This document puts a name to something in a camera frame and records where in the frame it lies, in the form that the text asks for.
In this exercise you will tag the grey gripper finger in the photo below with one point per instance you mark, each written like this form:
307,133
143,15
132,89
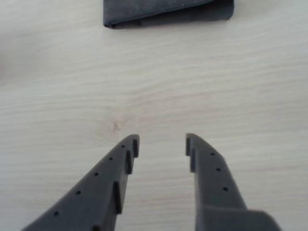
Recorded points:
216,183
96,192

